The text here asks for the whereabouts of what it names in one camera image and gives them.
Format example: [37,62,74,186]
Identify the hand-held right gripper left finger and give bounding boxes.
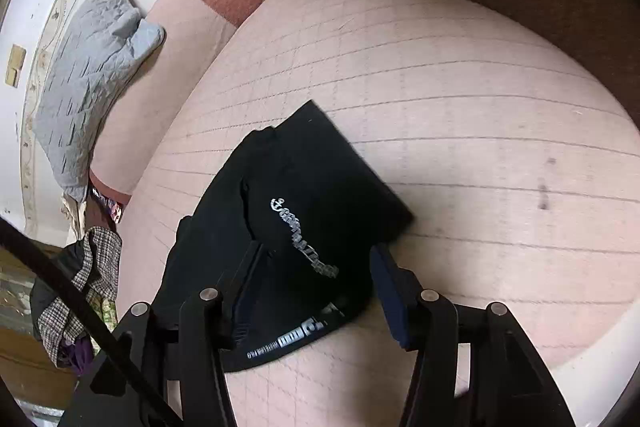
[60,241,266,427]

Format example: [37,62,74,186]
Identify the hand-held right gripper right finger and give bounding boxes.
[369,244,563,427]

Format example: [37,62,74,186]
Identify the black pants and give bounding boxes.
[150,99,416,374]

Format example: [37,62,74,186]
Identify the pink grid bed sheet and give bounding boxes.
[116,0,640,427]

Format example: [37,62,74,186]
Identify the checkered cloth pile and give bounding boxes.
[30,227,123,370]

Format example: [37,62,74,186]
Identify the pink and maroon bolster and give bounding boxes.
[89,0,266,208]

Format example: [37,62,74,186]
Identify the grey quilted pillow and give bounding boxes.
[32,0,166,204]

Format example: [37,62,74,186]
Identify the black cable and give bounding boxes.
[0,217,183,427]

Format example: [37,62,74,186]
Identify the wall switch plate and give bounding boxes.
[5,45,27,86]

